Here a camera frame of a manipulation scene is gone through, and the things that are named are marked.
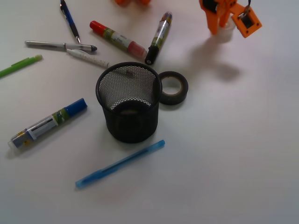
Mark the black mesh pen holder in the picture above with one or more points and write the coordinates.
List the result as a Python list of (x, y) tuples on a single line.
[(130, 85)]

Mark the light blue ballpoint pen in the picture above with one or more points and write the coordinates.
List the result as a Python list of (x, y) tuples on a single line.
[(97, 175)]

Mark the dark blue click pen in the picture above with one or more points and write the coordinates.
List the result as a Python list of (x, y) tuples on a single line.
[(66, 13)]

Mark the green pen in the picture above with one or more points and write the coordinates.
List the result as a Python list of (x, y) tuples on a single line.
[(20, 65)]

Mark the white patterned pen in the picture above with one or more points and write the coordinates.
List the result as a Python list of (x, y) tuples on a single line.
[(87, 57)]

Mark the black tape roll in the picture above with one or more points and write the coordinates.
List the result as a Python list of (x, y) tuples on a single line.
[(175, 88), (129, 111)]

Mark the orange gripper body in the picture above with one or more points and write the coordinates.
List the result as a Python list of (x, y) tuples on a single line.
[(218, 7)]

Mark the black cap marker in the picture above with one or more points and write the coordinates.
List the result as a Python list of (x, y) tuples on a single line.
[(159, 38)]

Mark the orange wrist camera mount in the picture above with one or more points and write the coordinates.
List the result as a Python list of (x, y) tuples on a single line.
[(245, 19)]

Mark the red cap marker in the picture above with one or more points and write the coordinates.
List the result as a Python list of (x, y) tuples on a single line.
[(118, 40)]

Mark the blue cap marker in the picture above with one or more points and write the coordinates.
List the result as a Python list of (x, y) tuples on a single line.
[(29, 135)]

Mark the clear tape roll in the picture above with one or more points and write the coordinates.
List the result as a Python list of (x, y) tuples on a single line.
[(224, 34)]

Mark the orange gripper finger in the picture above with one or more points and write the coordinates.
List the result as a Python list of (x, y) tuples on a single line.
[(224, 18), (212, 21)]

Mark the silver grey pen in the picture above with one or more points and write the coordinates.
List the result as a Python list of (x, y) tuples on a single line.
[(60, 46)]

